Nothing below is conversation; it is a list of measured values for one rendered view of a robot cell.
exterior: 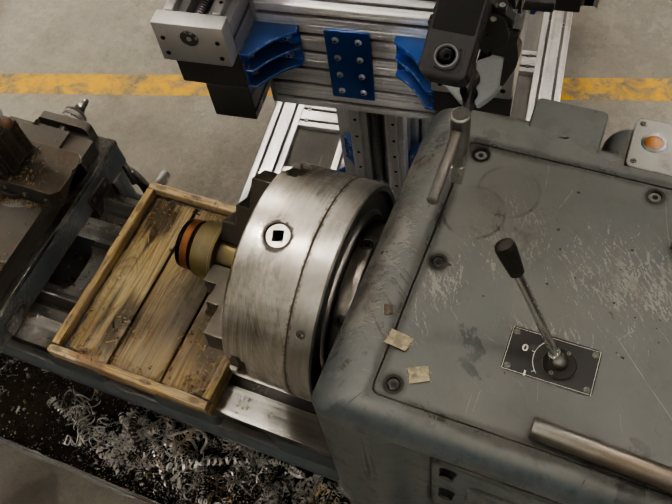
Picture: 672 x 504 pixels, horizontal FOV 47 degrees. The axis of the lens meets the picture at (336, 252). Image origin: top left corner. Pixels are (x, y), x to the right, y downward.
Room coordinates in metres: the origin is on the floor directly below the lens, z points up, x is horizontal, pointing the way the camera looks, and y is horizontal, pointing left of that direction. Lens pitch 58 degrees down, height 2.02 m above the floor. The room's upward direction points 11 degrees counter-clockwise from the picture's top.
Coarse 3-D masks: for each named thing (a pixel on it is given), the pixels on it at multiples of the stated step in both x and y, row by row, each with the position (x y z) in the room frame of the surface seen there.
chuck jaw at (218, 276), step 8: (208, 272) 0.58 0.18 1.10; (216, 272) 0.57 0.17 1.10; (224, 272) 0.57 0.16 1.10; (208, 280) 0.56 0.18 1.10; (216, 280) 0.56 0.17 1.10; (224, 280) 0.56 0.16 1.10; (208, 288) 0.56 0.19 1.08; (216, 288) 0.55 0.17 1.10; (224, 288) 0.54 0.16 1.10; (216, 296) 0.53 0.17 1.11; (224, 296) 0.53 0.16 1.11; (208, 304) 0.53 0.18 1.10; (216, 304) 0.52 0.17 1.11; (216, 312) 0.51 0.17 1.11; (216, 320) 0.49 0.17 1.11; (208, 328) 0.48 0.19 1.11; (216, 328) 0.48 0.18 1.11; (208, 336) 0.48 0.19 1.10; (216, 336) 0.47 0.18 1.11; (216, 344) 0.47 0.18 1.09; (232, 360) 0.44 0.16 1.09; (240, 368) 0.44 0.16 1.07
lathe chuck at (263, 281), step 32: (288, 192) 0.59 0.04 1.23; (320, 192) 0.58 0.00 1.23; (256, 224) 0.55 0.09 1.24; (288, 224) 0.54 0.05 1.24; (320, 224) 0.53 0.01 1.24; (256, 256) 0.51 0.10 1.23; (288, 256) 0.49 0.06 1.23; (256, 288) 0.47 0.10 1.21; (288, 288) 0.46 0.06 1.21; (224, 320) 0.46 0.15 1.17; (256, 320) 0.44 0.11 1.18; (288, 320) 0.43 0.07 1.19; (224, 352) 0.44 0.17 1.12; (256, 352) 0.42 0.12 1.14
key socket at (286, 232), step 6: (270, 228) 0.54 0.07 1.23; (276, 228) 0.53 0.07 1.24; (282, 228) 0.53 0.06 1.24; (288, 228) 0.53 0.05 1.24; (270, 234) 0.53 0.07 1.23; (276, 234) 0.54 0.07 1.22; (282, 234) 0.53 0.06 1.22; (288, 234) 0.52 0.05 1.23; (270, 240) 0.52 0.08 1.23; (276, 240) 0.53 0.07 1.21; (282, 240) 0.53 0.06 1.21; (288, 240) 0.52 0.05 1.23; (270, 246) 0.51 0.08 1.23; (276, 246) 0.51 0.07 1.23; (282, 246) 0.51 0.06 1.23
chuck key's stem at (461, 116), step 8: (456, 112) 0.52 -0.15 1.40; (464, 112) 0.52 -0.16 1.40; (456, 120) 0.51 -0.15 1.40; (464, 120) 0.51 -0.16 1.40; (456, 128) 0.51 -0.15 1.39; (464, 128) 0.51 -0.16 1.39; (464, 136) 0.51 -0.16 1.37; (464, 144) 0.51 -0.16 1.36; (456, 152) 0.51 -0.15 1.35; (464, 152) 0.51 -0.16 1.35; (456, 160) 0.51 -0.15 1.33; (456, 168) 0.51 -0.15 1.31; (464, 168) 0.52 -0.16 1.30; (456, 176) 0.51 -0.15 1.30
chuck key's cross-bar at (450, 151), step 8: (472, 80) 0.57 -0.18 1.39; (472, 88) 0.56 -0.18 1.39; (472, 96) 0.55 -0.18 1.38; (464, 104) 0.54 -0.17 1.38; (472, 104) 0.54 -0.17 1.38; (456, 136) 0.50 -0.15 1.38; (448, 144) 0.49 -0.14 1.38; (456, 144) 0.49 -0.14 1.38; (448, 152) 0.48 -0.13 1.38; (448, 160) 0.47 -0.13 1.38; (440, 168) 0.47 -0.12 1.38; (448, 168) 0.47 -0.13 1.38; (440, 176) 0.46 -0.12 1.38; (432, 184) 0.45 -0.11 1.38; (440, 184) 0.45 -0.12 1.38; (432, 192) 0.44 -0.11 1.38; (440, 192) 0.44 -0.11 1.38; (432, 200) 0.43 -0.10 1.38
